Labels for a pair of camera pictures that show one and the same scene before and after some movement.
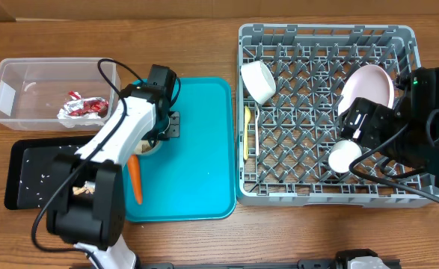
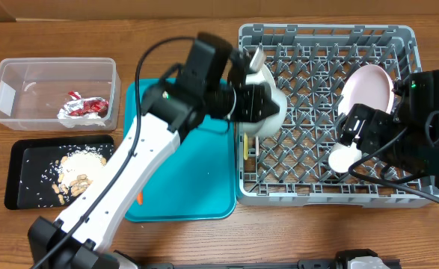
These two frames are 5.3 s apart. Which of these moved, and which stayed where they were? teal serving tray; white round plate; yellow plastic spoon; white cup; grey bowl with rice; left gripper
Moved: left gripper; grey bowl with rice
Stayed: white cup; teal serving tray; white round plate; yellow plastic spoon
